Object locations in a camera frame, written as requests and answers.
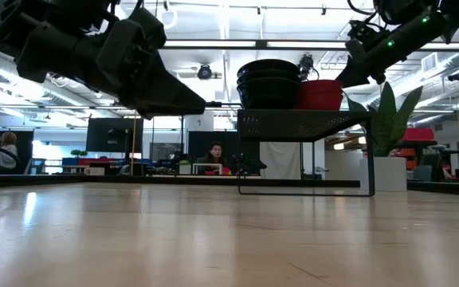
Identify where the left arm's black gripper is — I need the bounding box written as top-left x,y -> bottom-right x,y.
96,7 -> 207,120

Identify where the right arm's black gripper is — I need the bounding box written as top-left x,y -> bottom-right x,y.
335,22 -> 414,89

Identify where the floral plate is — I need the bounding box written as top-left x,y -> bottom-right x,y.
236,69 -> 302,84

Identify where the green snake plant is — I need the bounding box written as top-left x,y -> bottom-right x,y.
346,81 -> 424,159

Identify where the black display screen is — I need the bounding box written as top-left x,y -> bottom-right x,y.
85,117 -> 144,154

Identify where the person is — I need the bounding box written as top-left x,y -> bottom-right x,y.
202,141 -> 231,176
0,131 -> 18,169

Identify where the black perforated metal shelf riser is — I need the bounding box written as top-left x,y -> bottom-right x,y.
236,108 -> 376,198

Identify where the red storage bin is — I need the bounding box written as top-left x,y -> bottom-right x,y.
402,127 -> 437,147

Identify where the white square planter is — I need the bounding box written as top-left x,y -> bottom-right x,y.
359,155 -> 408,193

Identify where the white hanging sheet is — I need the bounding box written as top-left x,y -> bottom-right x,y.
259,142 -> 302,180

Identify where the black overhead camera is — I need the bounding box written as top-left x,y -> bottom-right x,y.
196,63 -> 214,81

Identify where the black ceiling device with cable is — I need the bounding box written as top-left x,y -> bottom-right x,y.
297,54 -> 319,82

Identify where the black table frame rail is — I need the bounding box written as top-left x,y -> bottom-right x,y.
0,174 -> 361,189

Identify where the black overhead frame beam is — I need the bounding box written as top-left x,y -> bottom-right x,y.
161,38 -> 459,51

